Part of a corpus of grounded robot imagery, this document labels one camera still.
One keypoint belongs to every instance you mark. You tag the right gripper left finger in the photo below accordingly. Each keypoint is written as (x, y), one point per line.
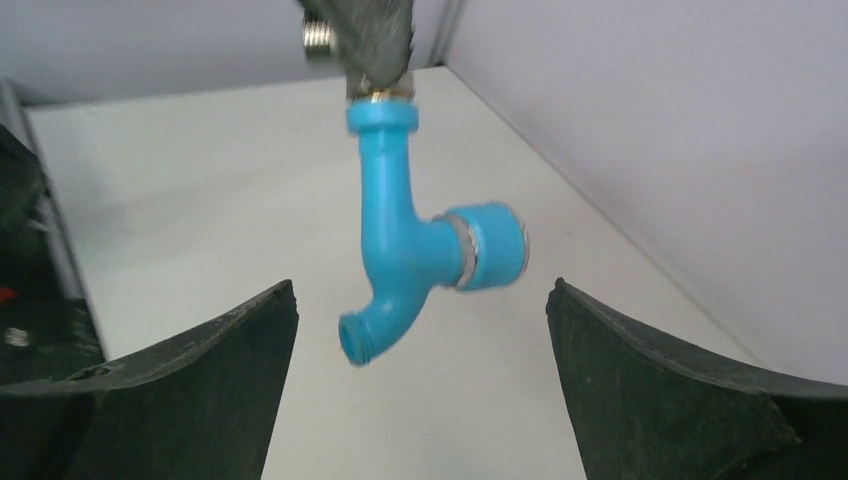
(201, 404)

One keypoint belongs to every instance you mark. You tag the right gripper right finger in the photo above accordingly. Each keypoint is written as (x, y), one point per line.
(645, 404)

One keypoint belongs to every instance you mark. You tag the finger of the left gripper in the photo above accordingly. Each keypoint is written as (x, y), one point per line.
(370, 39)

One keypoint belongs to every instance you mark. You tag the blue plastic water faucet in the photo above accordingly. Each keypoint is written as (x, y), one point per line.
(467, 248)

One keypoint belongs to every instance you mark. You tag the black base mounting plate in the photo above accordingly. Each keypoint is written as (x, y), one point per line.
(47, 331)

